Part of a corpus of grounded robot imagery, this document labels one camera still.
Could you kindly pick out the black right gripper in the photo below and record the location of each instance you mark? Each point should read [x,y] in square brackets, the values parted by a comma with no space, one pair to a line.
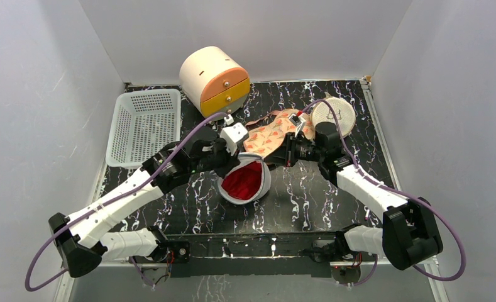
[286,150]

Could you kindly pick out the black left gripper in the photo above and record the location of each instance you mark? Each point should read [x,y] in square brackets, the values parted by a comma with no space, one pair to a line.
[230,161]

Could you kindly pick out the white mesh laundry bag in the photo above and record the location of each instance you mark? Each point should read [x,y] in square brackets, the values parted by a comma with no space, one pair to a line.
[245,158]

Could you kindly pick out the red bra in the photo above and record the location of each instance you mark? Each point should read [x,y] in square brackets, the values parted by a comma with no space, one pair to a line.
[245,182]

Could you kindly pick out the floral peach bra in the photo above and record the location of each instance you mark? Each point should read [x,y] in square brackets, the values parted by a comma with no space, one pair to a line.
[266,139]

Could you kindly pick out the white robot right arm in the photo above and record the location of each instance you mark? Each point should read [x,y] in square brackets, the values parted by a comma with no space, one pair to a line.
[409,233]

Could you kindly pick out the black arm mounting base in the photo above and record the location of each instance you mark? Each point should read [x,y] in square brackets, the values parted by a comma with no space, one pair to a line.
[252,250]

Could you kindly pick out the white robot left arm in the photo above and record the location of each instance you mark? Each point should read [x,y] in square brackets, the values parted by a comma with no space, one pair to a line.
[84,239]

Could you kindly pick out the cream round drawer cabinet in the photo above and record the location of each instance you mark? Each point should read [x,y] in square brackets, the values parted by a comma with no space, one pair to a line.
[214,82]

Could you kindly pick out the white plastic basket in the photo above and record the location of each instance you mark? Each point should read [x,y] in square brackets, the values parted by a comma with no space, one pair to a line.
[143,122]

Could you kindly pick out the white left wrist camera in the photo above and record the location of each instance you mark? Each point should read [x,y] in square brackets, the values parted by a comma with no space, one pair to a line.
[234,133]

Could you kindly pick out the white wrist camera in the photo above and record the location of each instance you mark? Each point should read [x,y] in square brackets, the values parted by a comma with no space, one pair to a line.
[234,133]
[299,120]

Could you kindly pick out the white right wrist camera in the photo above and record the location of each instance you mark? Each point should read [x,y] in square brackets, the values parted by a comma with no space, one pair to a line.
[299,120]

